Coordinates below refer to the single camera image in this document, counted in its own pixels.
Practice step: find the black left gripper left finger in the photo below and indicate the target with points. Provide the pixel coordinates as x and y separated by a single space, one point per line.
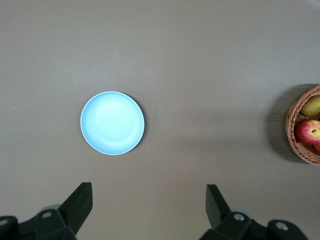
75 210

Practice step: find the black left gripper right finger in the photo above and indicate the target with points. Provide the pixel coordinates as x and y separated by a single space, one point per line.
222 215

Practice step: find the red yellow apple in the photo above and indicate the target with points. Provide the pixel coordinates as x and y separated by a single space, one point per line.
307 132

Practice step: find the light blue round plate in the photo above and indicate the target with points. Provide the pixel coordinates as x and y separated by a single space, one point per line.
112 123

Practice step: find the brown wicker basket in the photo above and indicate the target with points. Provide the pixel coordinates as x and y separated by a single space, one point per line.
291 125

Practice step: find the orange fruit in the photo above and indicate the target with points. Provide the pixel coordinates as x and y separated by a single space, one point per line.
318 148

